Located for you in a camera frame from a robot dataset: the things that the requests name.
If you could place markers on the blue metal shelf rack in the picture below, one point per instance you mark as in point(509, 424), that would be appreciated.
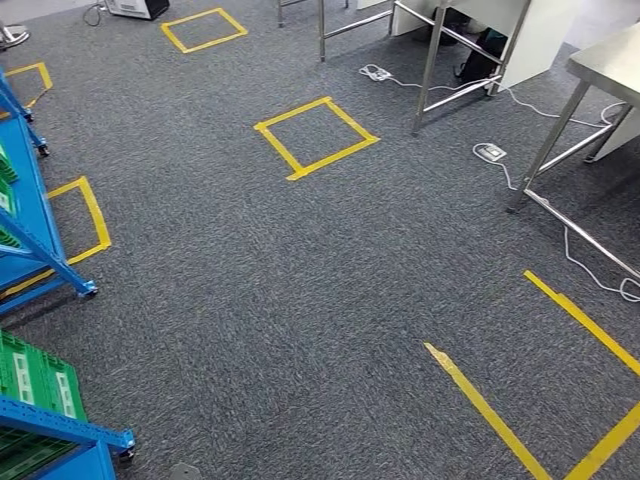
point(15, 99)
point(30, 199)
point(60, 427)

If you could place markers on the white power strip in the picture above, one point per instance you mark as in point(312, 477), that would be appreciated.
point(376, 73)

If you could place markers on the grey floor socket box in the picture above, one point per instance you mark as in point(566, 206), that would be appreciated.
point(490, 152)

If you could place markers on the black bag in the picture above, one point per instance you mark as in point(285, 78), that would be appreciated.
point(480, 60)

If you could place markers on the yellow floor tape square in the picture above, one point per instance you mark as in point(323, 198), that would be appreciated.
point(575, 314)
point(97, 218)

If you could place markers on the white and black device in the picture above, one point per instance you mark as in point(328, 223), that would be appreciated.
point(132, 6)

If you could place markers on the white desk panel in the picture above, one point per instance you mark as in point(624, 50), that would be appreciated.
point(530, 40)
point(620, 136)

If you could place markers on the steel frame table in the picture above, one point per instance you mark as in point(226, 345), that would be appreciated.
point(300, 3)
point(435, 53)

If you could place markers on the metal stand frame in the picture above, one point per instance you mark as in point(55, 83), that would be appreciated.
point(610, 66)

